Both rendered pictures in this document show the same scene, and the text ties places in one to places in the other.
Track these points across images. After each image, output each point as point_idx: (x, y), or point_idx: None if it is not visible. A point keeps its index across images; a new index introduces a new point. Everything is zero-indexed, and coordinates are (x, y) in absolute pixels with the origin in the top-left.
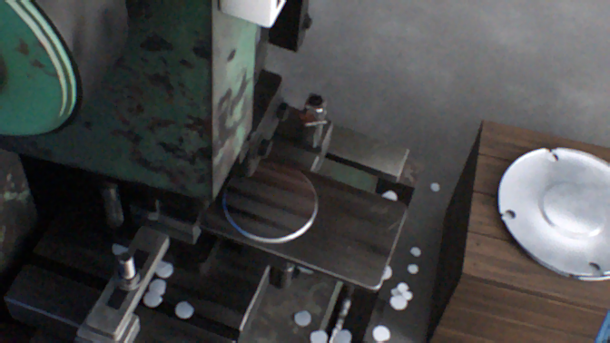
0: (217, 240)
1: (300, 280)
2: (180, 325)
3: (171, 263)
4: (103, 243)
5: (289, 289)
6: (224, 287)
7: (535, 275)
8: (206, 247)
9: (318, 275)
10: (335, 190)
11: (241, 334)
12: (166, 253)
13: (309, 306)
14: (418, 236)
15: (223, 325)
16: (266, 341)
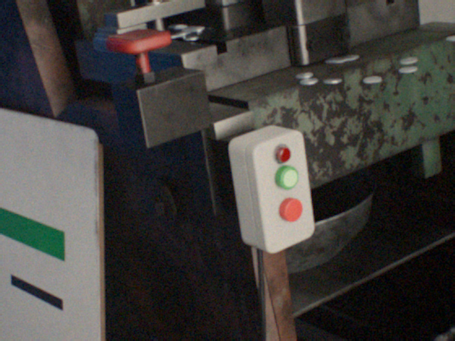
0: (245, 4)
1: (322, 65)
2: (180, 42)
3: (203, 24)
4: (166, 26)
5: (307, 68)
6: (235, 32)
7: None
8: (232, 5)
9: (341, 63)
10: None
11: (228, 52)
12: (199, 9)
13: (317, 72)
14: None
15: (216, 45)
16: (259, 83)
